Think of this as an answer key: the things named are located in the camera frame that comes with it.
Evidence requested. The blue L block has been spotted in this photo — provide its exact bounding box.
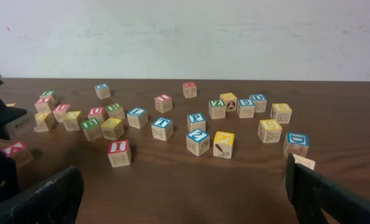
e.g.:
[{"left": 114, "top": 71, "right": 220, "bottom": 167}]
[{"left": 126, "top": 107, "right": 148, "bottom": 129}]

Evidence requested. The blue T block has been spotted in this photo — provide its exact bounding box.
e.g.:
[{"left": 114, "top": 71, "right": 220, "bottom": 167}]
[{"left": 151, "top": 117, "right": 174, "bottom": 141}]

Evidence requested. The white green block right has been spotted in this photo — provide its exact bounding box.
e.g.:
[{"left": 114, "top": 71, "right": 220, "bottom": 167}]
[{"left": 293, "top": 154, "right": 316, "bottom": 170}]

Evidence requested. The blue D block lower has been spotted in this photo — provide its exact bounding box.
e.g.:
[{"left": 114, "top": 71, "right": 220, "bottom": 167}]
[{"left": 283, "top": 132, "right": 310, "bottom": 157}]

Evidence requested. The green F block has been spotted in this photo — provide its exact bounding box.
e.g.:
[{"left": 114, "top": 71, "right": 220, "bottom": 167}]
[{"left": 40, "top": 90, "right": 59, "bottom": 105}]

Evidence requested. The blue 5 block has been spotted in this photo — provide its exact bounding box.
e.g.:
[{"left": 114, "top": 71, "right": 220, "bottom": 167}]
[{"left": 237, "top": 99, "right": 255, "bottom": 118}]

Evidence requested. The red I block upper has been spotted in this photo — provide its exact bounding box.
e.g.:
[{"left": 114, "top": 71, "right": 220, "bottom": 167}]
[{"left": 154, "top": 95, "right": 173, "bottom": 113}]

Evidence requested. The red i block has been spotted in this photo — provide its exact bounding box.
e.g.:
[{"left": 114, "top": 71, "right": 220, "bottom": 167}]
[
  {"left": 108, "top": 139, "right": 131, "bottom": 167},
  {"left": 154, "top": 95, "right": 173, "bottom": 113}
]

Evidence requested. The red block top right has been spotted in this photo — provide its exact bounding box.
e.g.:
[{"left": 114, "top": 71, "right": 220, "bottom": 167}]
[{"left": 183, "top": 82, "right": 197, "bottom": 98}]

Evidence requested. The yellow block beside 2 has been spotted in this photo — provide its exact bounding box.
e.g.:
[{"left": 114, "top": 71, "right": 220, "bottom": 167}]
[{"left": 213, "top": 131, "right": 234, "bottom": 159}]

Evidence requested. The green B block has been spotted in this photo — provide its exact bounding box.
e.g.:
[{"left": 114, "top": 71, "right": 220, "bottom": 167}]
[{"left": 80, "top": 118, "right": 103, "bottom": 141}]

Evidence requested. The red I block lower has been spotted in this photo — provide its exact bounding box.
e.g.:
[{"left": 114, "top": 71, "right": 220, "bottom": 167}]
[{"left": 108, "top": 139, "right": 131, "bottom": 167}]

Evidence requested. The green R block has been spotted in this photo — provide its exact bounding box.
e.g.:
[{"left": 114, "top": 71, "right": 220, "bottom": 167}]
[{"left": 105, "top": 103, "right": 125, "bottom": 119}]

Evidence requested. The blue d block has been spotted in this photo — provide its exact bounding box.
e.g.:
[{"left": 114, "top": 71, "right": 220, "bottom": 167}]
[
  {"left": 283, "top": 132, "right": 310, "bottom": 157},
  {"left": 249, "top": 94, "right": 267, "bottom": 113}
]

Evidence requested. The blue D block upper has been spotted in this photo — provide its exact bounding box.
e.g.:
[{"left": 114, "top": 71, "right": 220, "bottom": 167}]
[{"left": 249, "top": 94, "right": 267, "bottom": 113}]

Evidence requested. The red A block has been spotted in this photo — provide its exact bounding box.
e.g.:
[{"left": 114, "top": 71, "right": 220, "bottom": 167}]
[{"left": 2, "top": 141, "right": 34, "bottom": 169}]

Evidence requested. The yellow block right middle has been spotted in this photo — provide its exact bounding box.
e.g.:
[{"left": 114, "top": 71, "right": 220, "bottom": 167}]
[{"left": 257, "top": 119, "right": 282, "bottom": 143}]

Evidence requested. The yellow block top right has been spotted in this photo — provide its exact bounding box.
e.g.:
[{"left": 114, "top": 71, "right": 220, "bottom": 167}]
[{"left": 220, "top": 92, "right": 238, "bottom": 112}]

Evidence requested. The blue X block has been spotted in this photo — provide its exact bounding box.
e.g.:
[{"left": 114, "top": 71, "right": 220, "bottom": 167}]
[{"left": 95, "top": 83, "right": 111, "bottom": 100}]

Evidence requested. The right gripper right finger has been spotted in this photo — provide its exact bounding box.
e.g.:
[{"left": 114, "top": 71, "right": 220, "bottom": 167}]
[{"left": 285, "top": 153, "right": 370, "bottom": 223}]

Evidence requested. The yellow block far right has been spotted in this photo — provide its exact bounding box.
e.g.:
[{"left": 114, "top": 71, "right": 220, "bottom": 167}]
[{"left": 270, "top": 103, "right": 292, "bottom": 124}]

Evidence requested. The yellow block beside B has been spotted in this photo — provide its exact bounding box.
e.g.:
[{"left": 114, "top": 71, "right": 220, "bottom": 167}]
[{"left": 101, "top": 118, "right": 125, "bottom": 141}]

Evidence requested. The green Z block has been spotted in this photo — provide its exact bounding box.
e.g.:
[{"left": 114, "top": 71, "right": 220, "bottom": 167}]
[{"left": 209, "top": 100, "right": 225, "bottom": 119}]

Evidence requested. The blue 2 block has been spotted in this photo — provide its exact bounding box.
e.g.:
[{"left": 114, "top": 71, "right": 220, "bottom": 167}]
[{"left": 186, "top": 129, "right": 211, "bottom": 156}]

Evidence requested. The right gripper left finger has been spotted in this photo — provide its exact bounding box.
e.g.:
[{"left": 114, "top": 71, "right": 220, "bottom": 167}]
[{"left": 0, "top": 166, "right": 84, "bottom": 223}]

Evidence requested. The yellow block beside U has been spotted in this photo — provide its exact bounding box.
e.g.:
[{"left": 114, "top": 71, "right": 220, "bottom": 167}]
[{"left": 34, "top": 112, "right": 55, "bottom": 133}]

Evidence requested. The blue P block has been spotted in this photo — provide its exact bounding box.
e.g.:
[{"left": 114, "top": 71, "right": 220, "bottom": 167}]
[{"left": 187, "top": 113, "right": 206, "bottom": 132}]

